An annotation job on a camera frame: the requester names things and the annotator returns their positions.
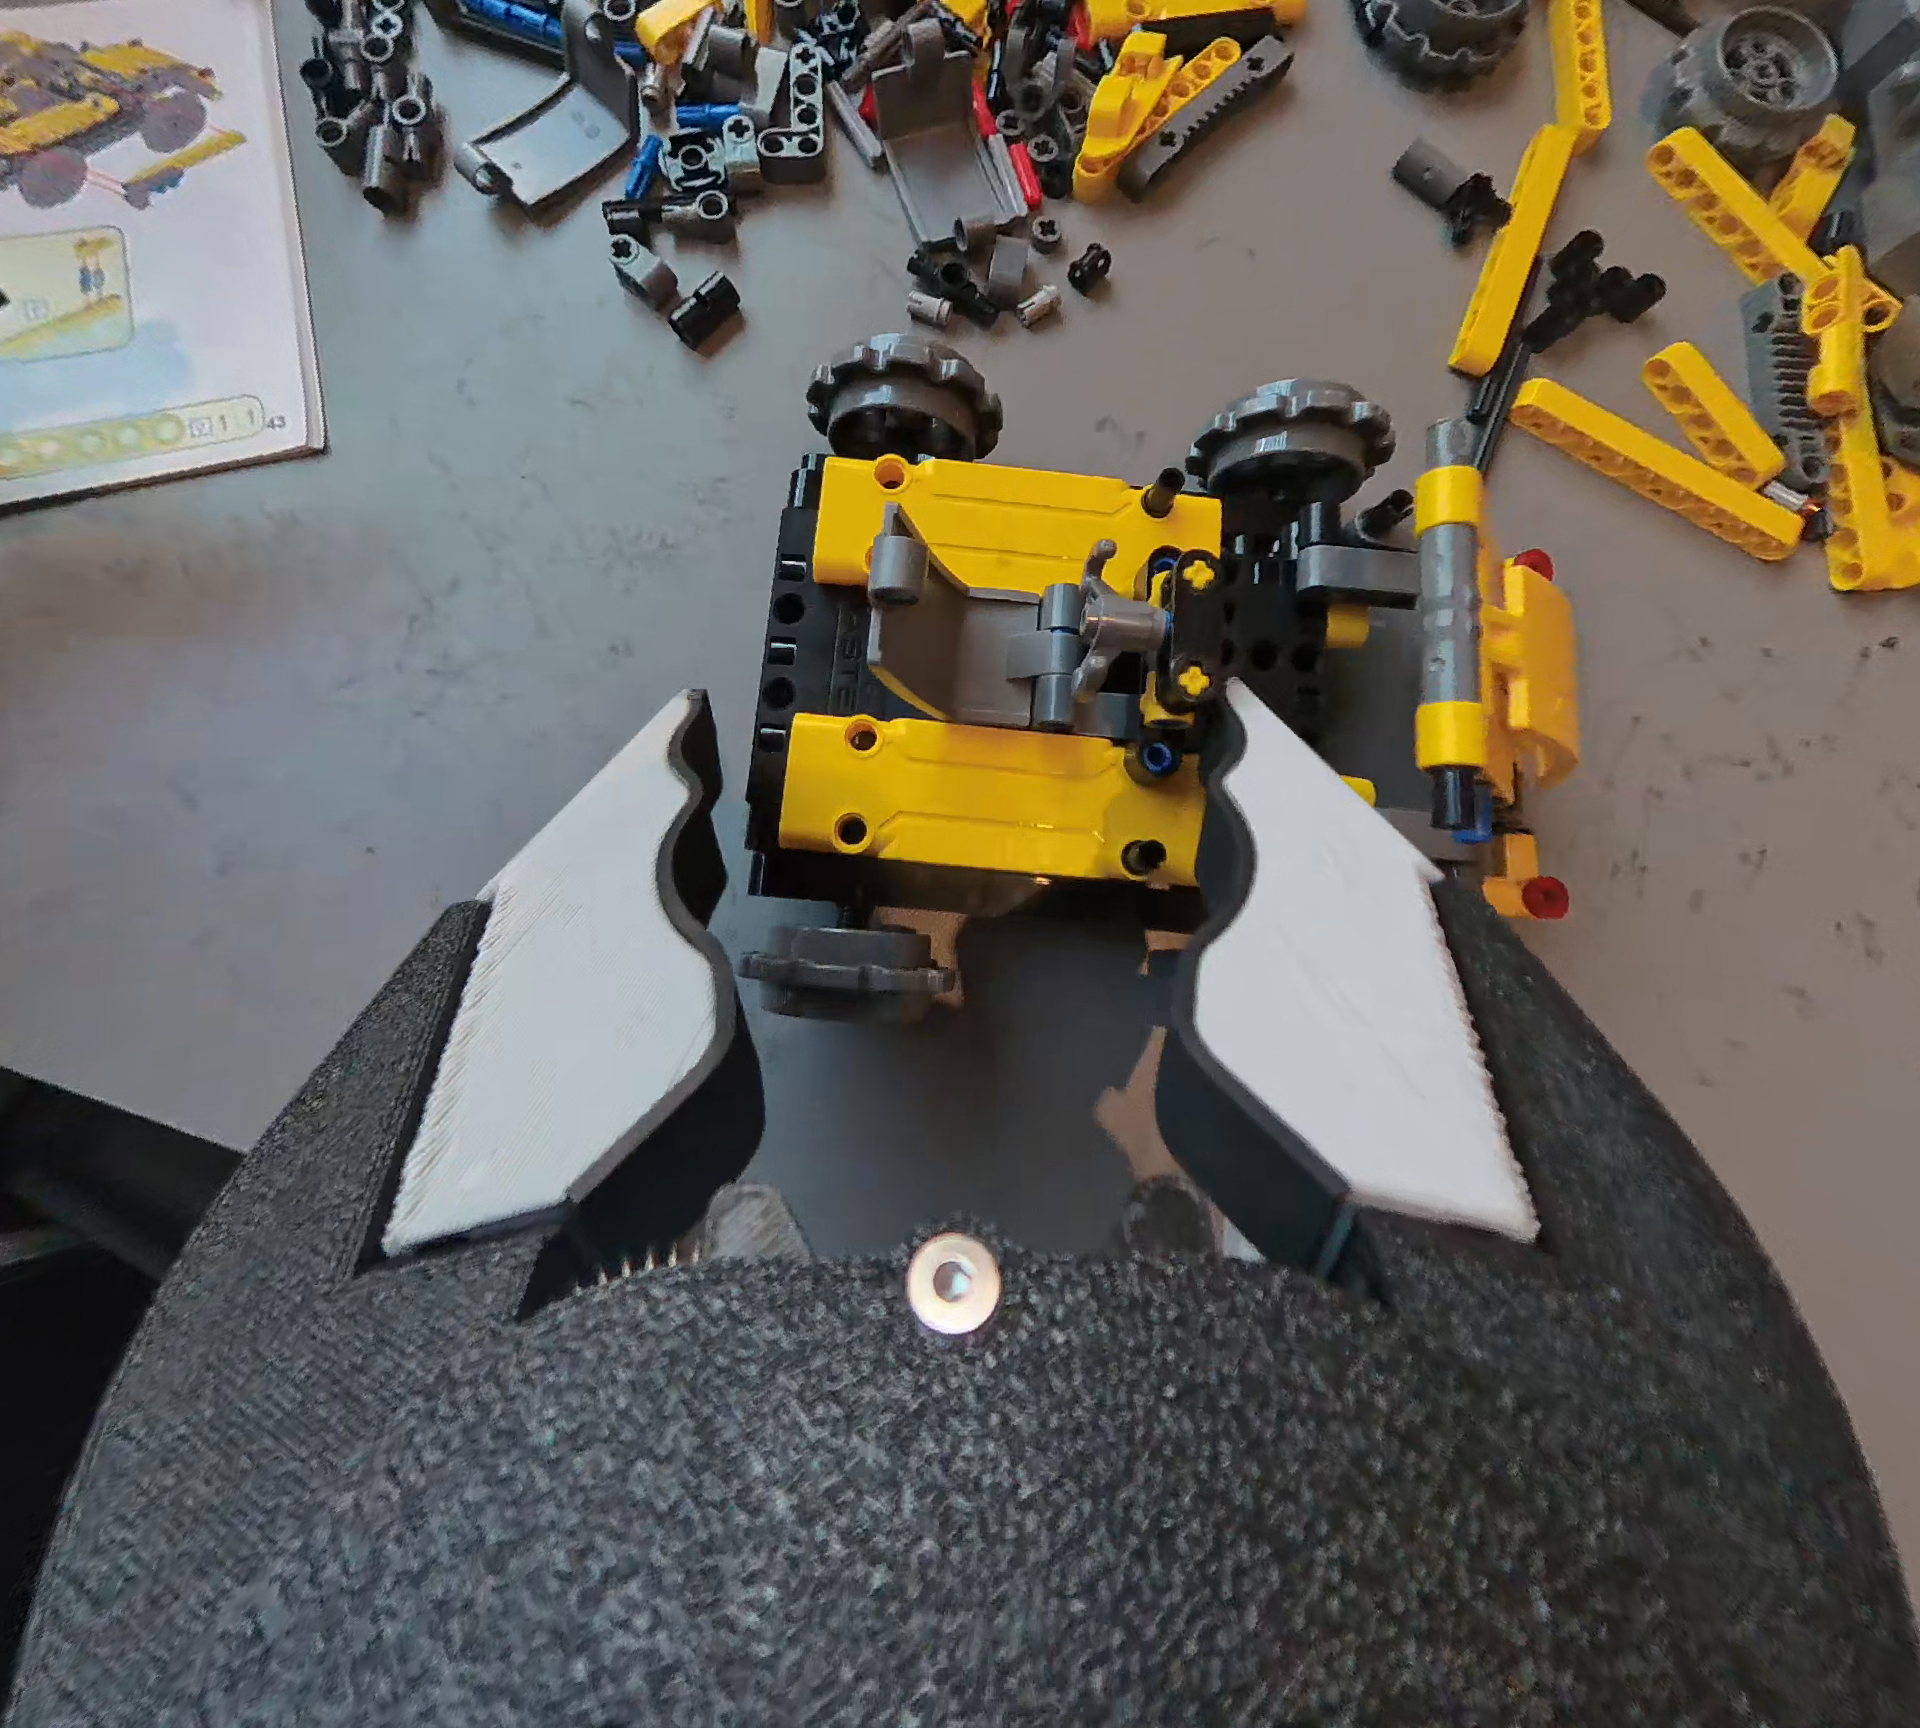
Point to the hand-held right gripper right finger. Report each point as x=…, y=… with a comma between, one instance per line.
x=1350, y=1039

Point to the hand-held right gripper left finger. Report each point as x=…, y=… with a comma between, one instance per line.
x=585, y=1039

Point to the yellow black brick vehicle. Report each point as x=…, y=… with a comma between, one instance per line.
x=990, y=799

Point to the white instruction booklet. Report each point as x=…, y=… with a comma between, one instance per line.
x=151, y=303

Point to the grey desk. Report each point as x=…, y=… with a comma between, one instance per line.
x=375, y=739

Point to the small black cylinder brick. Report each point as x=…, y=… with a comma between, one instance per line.
x=704, y=311

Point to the small grey connector brick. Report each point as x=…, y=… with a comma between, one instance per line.
x=644, y=272

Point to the grey curved panel brick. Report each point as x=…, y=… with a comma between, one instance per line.
x=554, y=147

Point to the grey battery box brick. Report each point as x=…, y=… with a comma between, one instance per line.
x=1893, y=79

